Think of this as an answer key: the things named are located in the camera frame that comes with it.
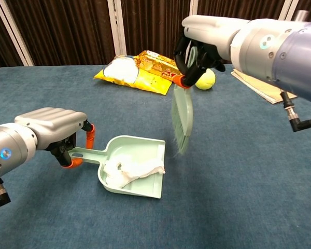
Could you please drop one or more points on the white screen frame post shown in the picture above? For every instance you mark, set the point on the white screen frame post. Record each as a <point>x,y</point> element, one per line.
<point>119,39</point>
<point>194,7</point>
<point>286,7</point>
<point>16,33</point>

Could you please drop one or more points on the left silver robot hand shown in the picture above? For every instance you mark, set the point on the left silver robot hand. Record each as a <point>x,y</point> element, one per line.
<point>54,122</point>

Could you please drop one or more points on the light green plastic dustpan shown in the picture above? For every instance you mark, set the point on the light green plastic dustpan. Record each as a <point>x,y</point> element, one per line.
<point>142,189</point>

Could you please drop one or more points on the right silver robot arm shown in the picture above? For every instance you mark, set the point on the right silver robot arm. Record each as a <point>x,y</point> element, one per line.
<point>287,52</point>

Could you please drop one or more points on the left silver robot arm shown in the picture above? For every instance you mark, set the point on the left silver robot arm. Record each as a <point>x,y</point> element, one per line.
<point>10,147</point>

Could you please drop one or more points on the white paper tissue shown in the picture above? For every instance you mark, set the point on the white paper tissue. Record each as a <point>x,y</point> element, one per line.
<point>124,171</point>

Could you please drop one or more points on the yellow tennis ball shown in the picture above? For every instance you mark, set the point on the yellow tennis ball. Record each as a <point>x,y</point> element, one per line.
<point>207,81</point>

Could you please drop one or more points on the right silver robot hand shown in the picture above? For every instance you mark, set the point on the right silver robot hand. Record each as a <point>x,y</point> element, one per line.
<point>212,31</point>

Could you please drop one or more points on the light green hand brush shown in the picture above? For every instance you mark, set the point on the light green hand brush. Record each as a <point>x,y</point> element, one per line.
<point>185,111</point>

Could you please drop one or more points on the yellow snack bag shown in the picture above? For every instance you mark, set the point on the yellow snack bag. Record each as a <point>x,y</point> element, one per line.
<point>150,83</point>

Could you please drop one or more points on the kraft spiral notebook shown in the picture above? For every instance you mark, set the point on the kraft spiral notebook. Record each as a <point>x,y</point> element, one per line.
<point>259,88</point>

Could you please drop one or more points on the golden brown biscuit package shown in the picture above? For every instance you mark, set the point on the golden brown biscuit package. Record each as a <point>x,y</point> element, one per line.
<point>155,64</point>

